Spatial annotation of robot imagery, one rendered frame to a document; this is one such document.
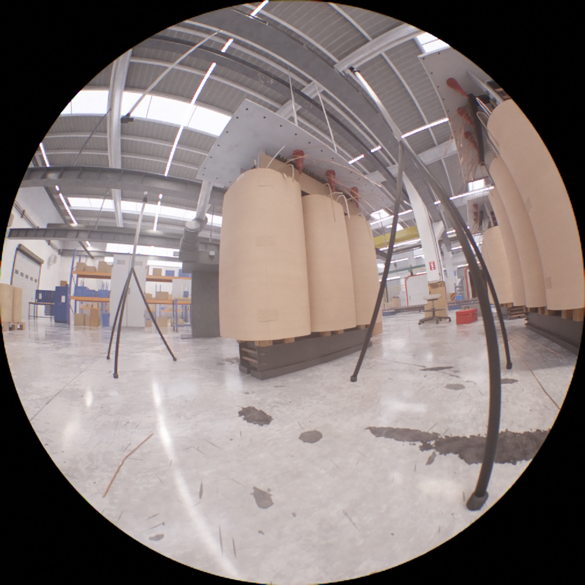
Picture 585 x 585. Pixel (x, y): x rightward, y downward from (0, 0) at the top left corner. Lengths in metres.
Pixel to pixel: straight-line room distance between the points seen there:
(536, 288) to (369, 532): 1.33
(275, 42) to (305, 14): 5.43
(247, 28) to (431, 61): 3.49
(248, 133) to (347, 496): 1.49
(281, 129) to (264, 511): 1.47
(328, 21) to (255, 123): 8.96
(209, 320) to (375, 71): 11.24
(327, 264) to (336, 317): 0.31
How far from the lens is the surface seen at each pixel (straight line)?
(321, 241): 1.21
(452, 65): 1.56
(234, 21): 4.51
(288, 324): 0.89
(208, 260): 3.02
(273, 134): 1.33
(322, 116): 7.83
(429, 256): 11.68
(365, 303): 1.51
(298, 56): 4.63
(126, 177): 8.39
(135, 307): 5.59
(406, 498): 0.39
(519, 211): 1.48
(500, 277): 2.90
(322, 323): 1.13
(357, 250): 1.57
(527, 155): 1.16
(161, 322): 8.84
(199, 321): 3.36
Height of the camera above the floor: 0.30
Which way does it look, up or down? 7 degrees up
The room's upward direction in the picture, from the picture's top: 3 degrees counter-clockwise
